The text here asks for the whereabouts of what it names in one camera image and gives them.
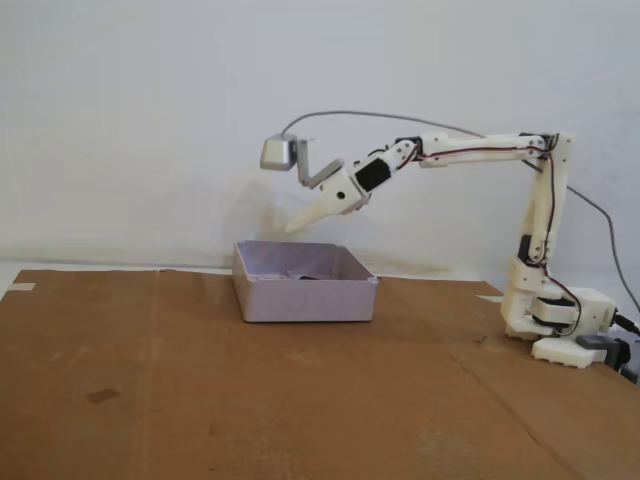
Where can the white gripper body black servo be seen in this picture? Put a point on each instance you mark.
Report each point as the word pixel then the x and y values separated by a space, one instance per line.
pixel 334 199

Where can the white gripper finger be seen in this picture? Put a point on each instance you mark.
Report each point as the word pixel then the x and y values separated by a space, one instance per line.
pixel 310 220

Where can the black rectangular block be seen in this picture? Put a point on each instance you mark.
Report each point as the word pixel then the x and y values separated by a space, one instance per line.
pixel 312 278

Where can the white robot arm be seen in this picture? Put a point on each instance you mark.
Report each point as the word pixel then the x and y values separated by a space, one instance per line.
pixel 545 210

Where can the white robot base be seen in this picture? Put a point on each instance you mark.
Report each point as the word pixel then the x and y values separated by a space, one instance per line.
pixel 595 305

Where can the grey plastic box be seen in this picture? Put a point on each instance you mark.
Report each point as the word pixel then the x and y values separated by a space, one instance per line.
pixel 300 300

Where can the white tape strip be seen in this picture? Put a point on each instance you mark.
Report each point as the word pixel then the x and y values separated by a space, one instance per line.
pixel 492 298
pixel 22 287

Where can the brown cardboard sheet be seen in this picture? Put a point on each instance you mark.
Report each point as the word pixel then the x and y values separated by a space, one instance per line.
pixel 200 375

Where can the grey black table clamp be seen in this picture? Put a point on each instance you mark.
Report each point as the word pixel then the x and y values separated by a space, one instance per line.
pixel 592 343

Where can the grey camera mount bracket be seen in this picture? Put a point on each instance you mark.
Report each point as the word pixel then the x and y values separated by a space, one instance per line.
pixel 303 165

